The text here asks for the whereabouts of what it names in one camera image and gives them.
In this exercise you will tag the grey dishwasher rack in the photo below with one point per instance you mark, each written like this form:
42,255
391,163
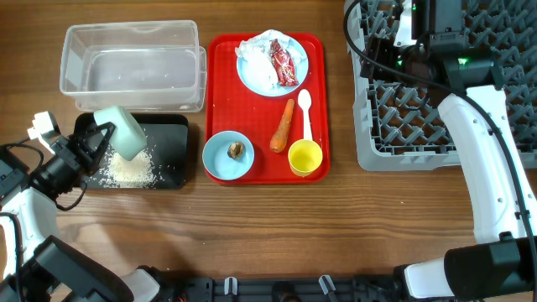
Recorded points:
397,129

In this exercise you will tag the mint green bowl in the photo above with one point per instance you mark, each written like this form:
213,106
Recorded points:
128,138

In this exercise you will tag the white napkin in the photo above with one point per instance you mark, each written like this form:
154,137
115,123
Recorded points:
256,63

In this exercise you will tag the clear plastic bin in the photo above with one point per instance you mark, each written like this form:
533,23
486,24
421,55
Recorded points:
146,66

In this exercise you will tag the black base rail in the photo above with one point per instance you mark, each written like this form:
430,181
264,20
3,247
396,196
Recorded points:
322,289

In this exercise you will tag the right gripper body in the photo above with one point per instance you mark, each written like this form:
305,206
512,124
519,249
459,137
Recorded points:
373,59

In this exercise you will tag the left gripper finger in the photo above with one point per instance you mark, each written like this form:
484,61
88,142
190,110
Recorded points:
90,136
95,153

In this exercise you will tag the light blue plate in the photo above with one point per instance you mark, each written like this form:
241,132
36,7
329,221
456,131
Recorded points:
260,84

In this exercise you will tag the light blue small bowl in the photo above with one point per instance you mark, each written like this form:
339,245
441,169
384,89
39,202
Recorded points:
217,161

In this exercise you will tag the brown mushroom scrap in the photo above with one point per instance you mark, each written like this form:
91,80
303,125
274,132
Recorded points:
235,150

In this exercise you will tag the orange carrot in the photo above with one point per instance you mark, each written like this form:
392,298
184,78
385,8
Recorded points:
280,137

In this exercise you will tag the black waste tray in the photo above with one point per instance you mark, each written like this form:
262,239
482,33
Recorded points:
167,140

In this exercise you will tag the white rice pile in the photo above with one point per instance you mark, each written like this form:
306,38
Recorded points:
117,172

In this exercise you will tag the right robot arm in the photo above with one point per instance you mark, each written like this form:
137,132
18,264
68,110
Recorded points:
466,86

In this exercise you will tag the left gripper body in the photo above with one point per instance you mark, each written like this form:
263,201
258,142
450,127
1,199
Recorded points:
76,160

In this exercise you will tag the yellow cup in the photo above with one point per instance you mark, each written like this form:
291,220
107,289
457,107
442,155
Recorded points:
304,156

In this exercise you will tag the red serving tray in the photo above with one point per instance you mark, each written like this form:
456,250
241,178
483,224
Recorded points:
231,106

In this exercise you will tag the white plastic spoon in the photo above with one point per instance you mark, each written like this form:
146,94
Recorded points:
305,102

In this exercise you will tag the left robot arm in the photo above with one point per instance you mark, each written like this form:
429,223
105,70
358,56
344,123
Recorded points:
38,261

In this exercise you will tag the red snack wrapper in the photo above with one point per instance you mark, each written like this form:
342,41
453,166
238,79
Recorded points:
283,64

